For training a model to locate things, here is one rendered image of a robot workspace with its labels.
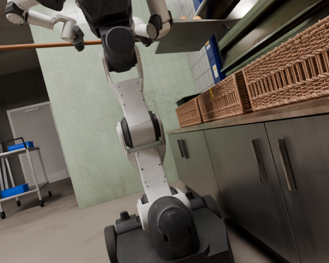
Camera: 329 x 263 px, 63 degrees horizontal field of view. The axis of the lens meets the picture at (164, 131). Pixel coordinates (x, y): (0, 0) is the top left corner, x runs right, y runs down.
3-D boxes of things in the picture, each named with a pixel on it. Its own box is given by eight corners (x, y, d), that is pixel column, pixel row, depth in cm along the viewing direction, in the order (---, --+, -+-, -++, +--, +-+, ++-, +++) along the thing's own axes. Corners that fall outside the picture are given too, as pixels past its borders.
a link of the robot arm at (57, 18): (73, 37, 155) (48, 30, 149) (75, 22, 155) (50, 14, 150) (74, 34, 149) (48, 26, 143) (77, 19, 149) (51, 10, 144)
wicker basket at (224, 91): (280, 102, 159) (268, 57, 159) (360, 83, 103) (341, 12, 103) (202, 123, 153) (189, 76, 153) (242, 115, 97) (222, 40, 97)
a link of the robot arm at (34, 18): (47, 35, 148) (7, 23, 140) (50, 19, 151) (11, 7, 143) (48, 23, 139) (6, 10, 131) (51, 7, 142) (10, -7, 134)
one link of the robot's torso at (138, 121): (165, 138, 115) (136, 37, 119) (125, 148, 112) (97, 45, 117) (161, 141, 130) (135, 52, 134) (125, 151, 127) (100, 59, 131)
